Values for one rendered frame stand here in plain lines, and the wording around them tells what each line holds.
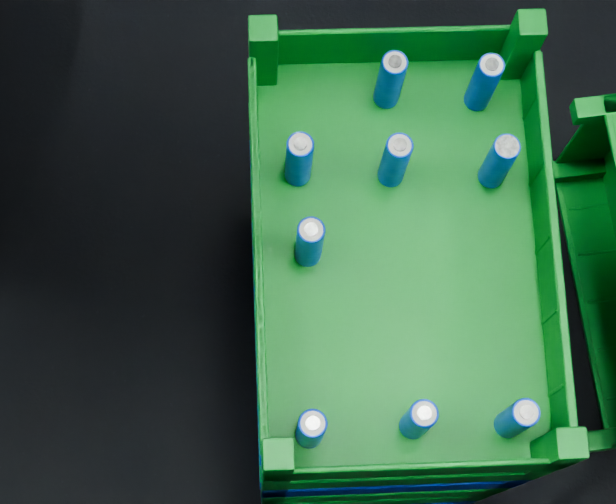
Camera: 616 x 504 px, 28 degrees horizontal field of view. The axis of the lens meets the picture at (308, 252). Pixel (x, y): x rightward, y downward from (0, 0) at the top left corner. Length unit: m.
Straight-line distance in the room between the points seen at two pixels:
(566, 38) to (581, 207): 0.19
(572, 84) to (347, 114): 0.52
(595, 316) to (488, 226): 0.44
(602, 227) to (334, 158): 0.51
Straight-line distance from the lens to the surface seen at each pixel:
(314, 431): 0.78
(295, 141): 0.82
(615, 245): 1.34
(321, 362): 0.85
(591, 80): 1.39
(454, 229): 0.88
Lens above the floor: 1.24
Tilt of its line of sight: 75 degrees down
